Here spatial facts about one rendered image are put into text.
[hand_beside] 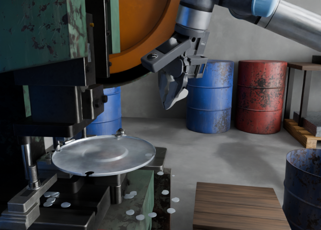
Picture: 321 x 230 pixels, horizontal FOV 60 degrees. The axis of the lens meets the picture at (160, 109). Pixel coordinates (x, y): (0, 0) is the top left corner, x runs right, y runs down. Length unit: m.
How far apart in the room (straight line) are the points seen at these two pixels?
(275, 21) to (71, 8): 0.46
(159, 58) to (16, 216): 0.45
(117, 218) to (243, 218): 0.70
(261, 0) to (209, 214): 0.97
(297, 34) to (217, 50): 3.31
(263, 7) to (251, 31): 3.49
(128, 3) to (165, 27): 0.17
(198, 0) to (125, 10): 0.55
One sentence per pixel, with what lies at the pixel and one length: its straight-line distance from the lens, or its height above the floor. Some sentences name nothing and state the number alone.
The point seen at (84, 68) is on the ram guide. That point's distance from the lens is 0.68.
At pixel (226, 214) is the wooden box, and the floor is 0.35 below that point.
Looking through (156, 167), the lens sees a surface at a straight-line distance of 0.73.
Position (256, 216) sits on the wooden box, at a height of 0.35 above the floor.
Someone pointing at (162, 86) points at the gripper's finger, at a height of 0.99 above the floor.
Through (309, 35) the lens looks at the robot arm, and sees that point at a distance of 0.76.
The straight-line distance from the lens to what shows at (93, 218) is 0.71.
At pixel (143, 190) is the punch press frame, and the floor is 0.65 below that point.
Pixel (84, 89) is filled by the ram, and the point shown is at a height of 0.97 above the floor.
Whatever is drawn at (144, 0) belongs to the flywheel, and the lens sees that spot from 1.12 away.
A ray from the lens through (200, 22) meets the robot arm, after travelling 0.63.
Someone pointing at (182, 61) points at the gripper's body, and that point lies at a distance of 0.64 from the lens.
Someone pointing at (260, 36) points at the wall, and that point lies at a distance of 4.13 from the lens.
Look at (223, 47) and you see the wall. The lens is 4.05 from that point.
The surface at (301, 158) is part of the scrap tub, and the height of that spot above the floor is 0.42.
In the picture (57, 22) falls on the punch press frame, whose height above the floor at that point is 1.13.
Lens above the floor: 1.09
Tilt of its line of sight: 13 degrees down
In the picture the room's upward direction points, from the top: straight up
